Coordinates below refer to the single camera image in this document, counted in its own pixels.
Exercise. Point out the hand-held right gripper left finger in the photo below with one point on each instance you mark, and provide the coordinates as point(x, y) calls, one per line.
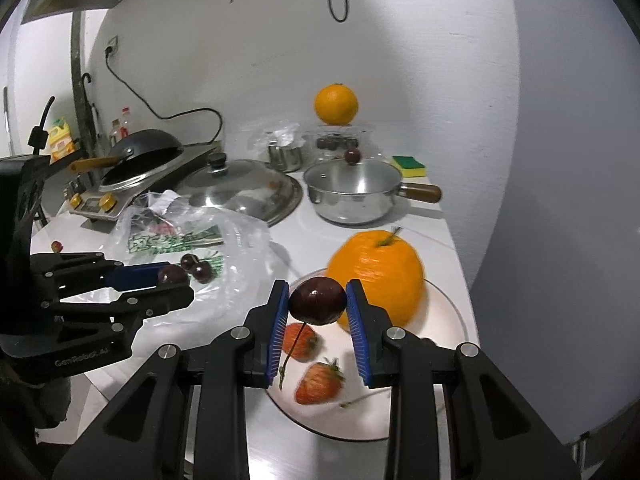
point(277, 335)

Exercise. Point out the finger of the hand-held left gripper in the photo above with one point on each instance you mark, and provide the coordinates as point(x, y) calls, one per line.
point(160, 301)
point(140, 276)

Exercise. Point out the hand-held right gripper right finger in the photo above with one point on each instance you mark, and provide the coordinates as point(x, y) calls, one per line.
point(357, 335)

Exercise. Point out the red strawberry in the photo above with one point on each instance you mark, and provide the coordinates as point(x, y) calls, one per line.
point(317, 385)
point(302, 342)

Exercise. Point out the dark cherry with stem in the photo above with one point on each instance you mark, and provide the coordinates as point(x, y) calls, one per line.
point(317, 300)

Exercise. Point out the large orange with stem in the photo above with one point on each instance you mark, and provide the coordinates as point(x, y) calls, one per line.
point(380, 275)

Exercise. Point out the clear plastic bag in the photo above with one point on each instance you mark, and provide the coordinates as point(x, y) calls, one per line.
point(240, 260)

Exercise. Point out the white plate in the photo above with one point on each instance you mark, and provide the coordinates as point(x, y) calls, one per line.
point(442, 320)

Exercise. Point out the person's left forearm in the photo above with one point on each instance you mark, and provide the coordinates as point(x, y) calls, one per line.
point(30, 402)

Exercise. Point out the small red fruit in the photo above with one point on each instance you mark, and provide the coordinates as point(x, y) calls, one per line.
point(57, 247)

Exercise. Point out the loose cherry stem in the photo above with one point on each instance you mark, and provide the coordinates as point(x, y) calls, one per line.
point(357, 400)

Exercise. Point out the kitchen scale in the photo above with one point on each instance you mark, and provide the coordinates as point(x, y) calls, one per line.
point(92, 205)

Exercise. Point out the yellow package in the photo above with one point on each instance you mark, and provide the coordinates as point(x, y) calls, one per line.
point(61, 140)

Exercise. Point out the black wok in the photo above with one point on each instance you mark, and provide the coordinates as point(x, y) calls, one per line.
point(145, 142)

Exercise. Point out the induction cooker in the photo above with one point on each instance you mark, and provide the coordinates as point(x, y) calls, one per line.
point(195, 152)

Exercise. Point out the steel pot lid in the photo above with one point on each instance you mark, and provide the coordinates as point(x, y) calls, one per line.
point(240, 185)

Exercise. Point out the seasoning bottle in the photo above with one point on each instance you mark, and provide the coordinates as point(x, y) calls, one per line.
point(125, 122)
point(115, 135)

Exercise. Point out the black hooked rod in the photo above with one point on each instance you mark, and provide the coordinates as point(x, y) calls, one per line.
point(93, 110)

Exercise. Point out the metal pipe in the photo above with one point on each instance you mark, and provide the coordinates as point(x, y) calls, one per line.
point(77, 85)

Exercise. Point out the yellow green sponge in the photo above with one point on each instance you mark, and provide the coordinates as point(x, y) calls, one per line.
point(407, 166)

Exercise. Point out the steel cup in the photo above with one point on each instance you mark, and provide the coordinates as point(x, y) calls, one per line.
point(285, 157)

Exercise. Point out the clear glass container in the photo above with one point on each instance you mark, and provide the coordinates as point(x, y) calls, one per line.
point(365, 135)

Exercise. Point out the crumpled clear plastic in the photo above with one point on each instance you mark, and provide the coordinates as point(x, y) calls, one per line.
point(280, 132)

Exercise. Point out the small orange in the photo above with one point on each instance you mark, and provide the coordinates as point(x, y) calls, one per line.
point(336, 105)

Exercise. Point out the wall socket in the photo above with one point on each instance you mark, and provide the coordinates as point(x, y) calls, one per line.
point(111, 45)

